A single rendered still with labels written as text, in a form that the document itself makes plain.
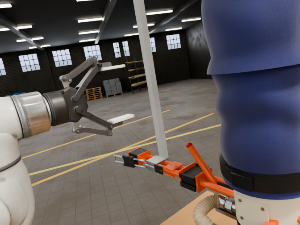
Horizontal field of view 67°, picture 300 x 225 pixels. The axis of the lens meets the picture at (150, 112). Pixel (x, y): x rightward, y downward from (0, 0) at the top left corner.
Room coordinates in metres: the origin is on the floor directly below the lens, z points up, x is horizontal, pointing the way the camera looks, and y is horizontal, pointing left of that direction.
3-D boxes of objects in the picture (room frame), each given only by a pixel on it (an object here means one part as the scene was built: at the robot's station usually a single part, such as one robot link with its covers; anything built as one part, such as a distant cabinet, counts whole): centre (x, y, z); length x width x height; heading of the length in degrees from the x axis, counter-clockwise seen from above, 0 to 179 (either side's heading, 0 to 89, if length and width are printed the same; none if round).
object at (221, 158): (0.54, -0.27, 1.35); 0.23 x 0.23 x 0.04
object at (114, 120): (0.60, 0.08, 1.52); 0.07 x 0.03 x 0.01; 127
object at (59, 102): (0.52, 0.19, 1.59); 0.09 x 0.07 x 0.08; 127
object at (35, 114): (0.47, 0.24, 1.58); 0.09 x 0.06 x 0.09; 37
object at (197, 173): (0.74, -0.12, 1.24); 0.10 x 0.08 x 0.06; 127
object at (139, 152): (1.02, 0.08, 1.24); 0.08 x 0.07 x 0.05; 37
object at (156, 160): (0.91, 0.01, 1.23); 0.07 x 0.07 x 0.04; 37
